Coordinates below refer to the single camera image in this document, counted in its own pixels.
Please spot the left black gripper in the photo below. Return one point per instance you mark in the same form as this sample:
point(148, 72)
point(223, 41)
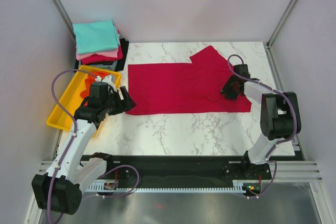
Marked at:
point(124, 100)

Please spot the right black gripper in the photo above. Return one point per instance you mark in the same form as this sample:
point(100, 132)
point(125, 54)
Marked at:
point(231, 88)

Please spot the crimson red t-shirt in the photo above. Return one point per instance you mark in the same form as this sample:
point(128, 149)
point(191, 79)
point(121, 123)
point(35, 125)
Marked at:
point(179, 88)

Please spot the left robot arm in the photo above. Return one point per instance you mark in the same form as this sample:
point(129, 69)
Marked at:
point(61, 187)

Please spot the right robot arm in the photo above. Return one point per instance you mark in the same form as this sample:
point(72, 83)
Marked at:
point(279, 122)

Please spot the folded grey-blue t-shirt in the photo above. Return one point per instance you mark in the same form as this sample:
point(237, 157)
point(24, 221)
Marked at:
point(108, 65)

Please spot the orange t-shirt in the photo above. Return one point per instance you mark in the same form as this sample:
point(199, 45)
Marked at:
point(90, 80)

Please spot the folded pink t-shirt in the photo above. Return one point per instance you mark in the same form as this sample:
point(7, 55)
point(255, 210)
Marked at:
point(110, 54)

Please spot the folded red t-shirt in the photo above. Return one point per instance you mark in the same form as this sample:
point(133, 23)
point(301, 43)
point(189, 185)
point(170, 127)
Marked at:
point(96, 58)

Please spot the folded black t-shirt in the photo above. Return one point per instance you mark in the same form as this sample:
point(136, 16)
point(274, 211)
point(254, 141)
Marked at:
point(121, 63)

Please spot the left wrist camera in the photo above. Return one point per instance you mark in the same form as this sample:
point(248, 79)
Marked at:
point(109, 79)

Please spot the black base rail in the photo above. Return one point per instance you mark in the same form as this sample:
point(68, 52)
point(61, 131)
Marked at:
point(173, 171)

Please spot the aluminium front rail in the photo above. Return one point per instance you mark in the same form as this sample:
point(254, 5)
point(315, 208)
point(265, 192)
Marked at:
point(297, 172)

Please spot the white slotted cable duct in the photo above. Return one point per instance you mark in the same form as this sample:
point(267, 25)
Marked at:
point(105, 187)

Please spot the right aluminium frame post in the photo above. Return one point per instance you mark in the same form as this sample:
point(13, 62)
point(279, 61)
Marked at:
point(289, 8)

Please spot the aluminium frame post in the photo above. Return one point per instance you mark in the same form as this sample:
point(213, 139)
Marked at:
point(289, 8)
point(64, 16)

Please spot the left aluminium frame post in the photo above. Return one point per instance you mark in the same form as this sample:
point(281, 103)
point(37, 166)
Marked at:
point(64, 16)

